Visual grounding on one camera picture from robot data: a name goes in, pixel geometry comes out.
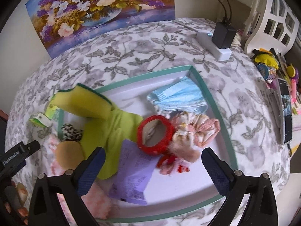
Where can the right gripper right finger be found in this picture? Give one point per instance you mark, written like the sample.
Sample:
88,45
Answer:
261,207

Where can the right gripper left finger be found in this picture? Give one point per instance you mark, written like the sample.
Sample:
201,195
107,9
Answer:
45,208

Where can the tan round puff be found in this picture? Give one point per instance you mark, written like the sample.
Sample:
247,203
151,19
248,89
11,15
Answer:
69,154

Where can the leopard print scrunchie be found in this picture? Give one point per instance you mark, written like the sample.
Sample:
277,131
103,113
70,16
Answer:
70,133

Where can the yellow green sponge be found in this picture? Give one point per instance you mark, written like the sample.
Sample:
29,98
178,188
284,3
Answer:
83,101

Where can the lime green cloth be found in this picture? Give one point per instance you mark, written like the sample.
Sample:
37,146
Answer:
109,134

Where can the purple cloth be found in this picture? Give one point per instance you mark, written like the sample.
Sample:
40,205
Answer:
134,172

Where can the red pink yarn scrunchie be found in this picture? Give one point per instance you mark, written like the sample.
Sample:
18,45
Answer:
169,164

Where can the pink floral scrunchie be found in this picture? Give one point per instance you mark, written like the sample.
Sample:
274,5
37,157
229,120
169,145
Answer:
192,131

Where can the blue face mask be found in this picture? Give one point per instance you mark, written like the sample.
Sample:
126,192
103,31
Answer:
183,95

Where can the person left hand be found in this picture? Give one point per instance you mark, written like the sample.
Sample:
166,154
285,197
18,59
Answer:
15,203

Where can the green small box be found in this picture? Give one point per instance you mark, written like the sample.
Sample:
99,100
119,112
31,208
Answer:
47,118

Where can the pink fluffy cloth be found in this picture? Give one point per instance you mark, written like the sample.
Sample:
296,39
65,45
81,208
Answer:
97,202

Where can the white tray teal rim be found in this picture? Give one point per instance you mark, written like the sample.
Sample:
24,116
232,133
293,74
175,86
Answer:
180,193

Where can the black smartphone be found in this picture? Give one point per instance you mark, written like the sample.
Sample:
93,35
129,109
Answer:
285,111

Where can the floral grey tablecloth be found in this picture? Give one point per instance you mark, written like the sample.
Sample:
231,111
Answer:
236,85

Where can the pink toy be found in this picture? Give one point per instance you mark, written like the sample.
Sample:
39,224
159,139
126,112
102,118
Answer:
292,78

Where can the yellow toy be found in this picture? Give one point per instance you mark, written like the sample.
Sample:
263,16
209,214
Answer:
265,57

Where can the floral painting canvas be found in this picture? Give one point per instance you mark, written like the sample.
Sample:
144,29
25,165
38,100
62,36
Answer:
63,24

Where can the black power adapter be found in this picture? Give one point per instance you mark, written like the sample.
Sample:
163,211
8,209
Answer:
223,35

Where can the white power strip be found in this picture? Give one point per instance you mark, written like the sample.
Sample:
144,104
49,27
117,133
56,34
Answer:
204,38

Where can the white lattice chair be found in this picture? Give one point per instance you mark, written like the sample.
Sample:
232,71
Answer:
276,28

